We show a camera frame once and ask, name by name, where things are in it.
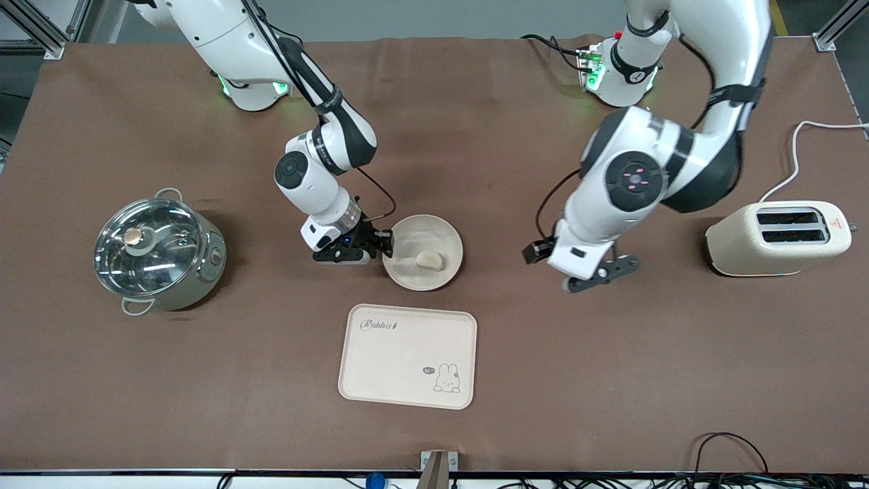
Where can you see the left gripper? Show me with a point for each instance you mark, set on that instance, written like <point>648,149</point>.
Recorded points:
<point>532,253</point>

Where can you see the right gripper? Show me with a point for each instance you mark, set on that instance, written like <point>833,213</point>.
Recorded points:
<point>367,236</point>

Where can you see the round beige plate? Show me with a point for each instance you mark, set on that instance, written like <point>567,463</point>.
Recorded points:
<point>424,234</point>

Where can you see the small pale bun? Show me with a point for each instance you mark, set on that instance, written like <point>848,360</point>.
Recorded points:
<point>430,261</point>

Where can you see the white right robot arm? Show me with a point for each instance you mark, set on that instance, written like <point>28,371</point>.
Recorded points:
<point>312,170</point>

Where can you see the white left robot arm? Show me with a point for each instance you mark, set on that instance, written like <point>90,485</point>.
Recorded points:
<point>638,176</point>

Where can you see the beige rabbit print tray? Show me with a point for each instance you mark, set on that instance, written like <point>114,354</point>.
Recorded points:
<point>407,360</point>

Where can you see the steel cooking pot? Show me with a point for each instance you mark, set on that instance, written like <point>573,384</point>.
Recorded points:
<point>204,275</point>

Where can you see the cream two-slot toaster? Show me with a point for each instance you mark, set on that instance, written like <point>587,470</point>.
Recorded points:
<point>774,255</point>

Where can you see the brown table cloth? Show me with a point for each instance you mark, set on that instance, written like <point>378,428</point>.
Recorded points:
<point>434,435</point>

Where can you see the glass pot lid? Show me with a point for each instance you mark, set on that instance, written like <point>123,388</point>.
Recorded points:
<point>146,248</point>

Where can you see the blue round knob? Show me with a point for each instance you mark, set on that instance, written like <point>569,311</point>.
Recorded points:
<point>375,481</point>

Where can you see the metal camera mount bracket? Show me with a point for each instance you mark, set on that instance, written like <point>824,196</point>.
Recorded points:
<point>438,468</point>

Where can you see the aluminium frame profile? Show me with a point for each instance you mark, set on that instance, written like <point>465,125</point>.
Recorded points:
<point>41,27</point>
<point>831,30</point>

